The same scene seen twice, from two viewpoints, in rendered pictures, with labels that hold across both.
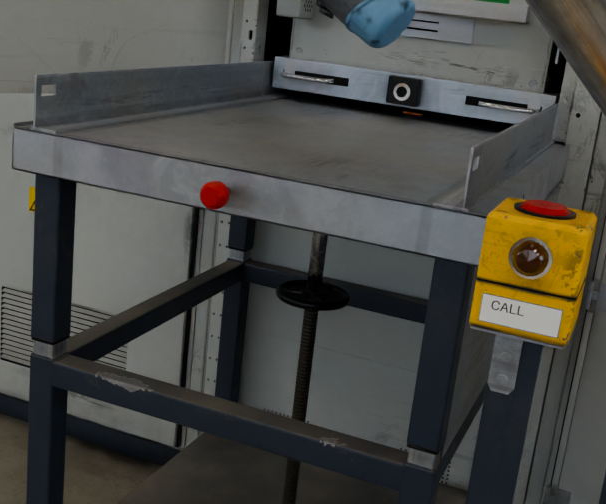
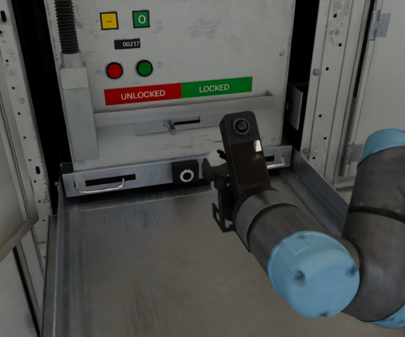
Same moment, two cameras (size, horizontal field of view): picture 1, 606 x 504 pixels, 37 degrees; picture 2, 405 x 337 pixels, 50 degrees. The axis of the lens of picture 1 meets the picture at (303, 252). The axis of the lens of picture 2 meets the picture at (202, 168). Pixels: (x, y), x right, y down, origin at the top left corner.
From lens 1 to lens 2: 1.09 m
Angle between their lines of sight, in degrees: 36
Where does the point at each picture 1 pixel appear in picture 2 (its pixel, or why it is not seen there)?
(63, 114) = not seen: outside the picture
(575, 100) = (311, 149)
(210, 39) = (2, 190)
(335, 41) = (113, 148)
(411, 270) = not seen: hidden behind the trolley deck
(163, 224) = (4, 327)
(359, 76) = (144, 170)
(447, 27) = (207, 118)
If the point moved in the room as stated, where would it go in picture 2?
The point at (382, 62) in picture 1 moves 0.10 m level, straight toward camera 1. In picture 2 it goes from (158, 154) to (180, 172)
